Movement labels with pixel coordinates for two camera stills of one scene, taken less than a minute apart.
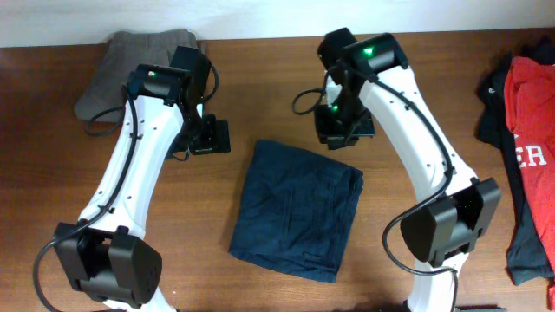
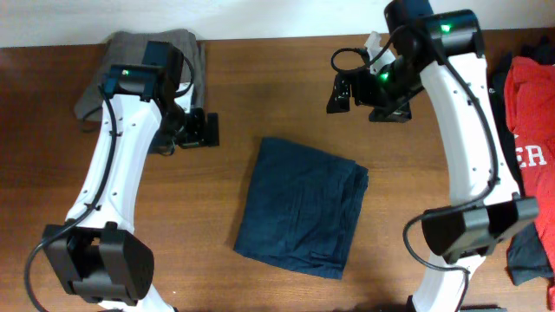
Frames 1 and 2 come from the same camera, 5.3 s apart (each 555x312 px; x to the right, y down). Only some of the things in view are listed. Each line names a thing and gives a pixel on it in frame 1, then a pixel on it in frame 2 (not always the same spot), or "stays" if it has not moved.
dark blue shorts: [297, 211] stays
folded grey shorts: [124, 52] stays
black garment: [526, 259] stays
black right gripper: [335, 137] to [396, 112]
